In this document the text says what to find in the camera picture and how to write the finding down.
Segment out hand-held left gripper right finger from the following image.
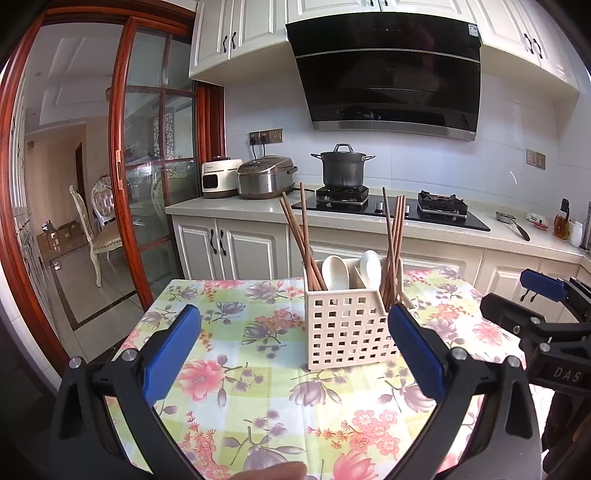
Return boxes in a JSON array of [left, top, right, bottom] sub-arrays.
[[388, 303, 542, 480]]

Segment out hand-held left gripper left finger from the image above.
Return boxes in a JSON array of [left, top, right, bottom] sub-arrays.
[[48, 304, 202, 480]]

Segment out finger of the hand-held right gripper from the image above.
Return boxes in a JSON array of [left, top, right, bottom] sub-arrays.
[[479, 292, 559, 352], [518, 269, 591, 320]]

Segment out white perforated utensil basket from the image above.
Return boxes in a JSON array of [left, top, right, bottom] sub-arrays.
[[302, 263, 403, 372]]

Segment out person's right forearm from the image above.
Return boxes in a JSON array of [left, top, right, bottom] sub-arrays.
[[542, 392, 591, 472]]

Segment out person's left hand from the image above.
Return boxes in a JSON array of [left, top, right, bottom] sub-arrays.
[[231, 462, 308, 480]]

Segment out floral tablecloth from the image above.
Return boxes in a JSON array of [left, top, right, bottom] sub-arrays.
[[104, 264, 555, 480]]

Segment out black gas cooktop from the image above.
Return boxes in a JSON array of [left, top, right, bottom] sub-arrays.
[[288, 185, 491, 232]]

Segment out cardboard boxes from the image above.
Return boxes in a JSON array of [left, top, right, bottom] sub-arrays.
[[36, 220, 88, 254]]

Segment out white tufted dining chair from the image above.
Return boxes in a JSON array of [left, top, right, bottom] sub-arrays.
[[91, 174, 116, 227]]

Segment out glass sliding door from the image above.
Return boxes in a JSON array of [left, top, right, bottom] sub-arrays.
[[108, 16, 227, 310]]

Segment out white countertop appliance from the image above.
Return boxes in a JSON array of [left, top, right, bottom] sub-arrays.
[[201, 157, 244, 199]]

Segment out silver rice cooker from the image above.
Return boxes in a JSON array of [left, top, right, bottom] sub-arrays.
[[236, 156, 298, 200]]

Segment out dark cooking pot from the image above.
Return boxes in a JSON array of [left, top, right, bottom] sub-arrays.
[[310, 143, 376, 189]]

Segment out black range hood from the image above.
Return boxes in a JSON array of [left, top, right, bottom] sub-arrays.
[[285, 13, 483, 142]]

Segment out metal ladle black handle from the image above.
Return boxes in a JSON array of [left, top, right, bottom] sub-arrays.
[[495, 211, 532, 242]]

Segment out red wooden door frame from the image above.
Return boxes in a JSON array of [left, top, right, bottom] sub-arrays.
[[0, 11, 199, 365]]

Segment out gold wall socket panel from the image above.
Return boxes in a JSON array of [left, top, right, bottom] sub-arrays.
[[248, 128, 284, 145]]

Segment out white wall cabinet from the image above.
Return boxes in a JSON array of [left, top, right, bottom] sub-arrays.
[[475, 0, 580, 97], [188, 0, 291, 86]]

